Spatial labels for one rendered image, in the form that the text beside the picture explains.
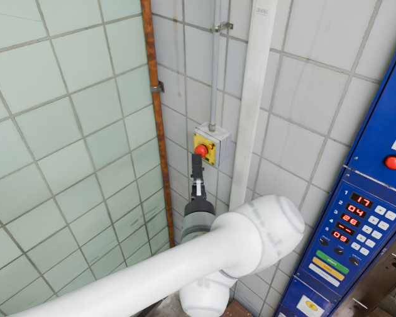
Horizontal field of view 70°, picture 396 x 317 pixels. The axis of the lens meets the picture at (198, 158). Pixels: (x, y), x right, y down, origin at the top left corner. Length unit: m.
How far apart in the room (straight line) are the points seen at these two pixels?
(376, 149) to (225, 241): 0.37
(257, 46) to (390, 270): 0.64
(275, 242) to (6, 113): 0.69
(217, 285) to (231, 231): 0.15
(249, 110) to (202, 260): 0.47
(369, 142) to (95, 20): 0.72
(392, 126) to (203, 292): 0.46
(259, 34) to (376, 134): 0.31
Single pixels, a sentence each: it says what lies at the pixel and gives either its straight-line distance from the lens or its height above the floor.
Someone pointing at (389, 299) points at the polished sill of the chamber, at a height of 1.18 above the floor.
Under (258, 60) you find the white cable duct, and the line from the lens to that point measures 0.71.
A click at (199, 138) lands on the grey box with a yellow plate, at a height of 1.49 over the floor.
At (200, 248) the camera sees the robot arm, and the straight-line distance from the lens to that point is 0.41.
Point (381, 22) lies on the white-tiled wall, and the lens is 0.61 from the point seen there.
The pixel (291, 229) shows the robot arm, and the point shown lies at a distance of 0.48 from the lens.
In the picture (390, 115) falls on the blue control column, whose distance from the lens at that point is 0.62.
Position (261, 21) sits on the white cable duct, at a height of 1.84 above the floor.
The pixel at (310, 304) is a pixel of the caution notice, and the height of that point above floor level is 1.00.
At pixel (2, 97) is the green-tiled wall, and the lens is 0.83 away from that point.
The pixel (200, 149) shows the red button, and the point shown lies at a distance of 0.86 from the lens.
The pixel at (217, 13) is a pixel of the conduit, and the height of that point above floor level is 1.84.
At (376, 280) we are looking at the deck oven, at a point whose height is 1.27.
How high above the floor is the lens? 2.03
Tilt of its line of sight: 42 degrees down
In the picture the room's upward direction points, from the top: straight up
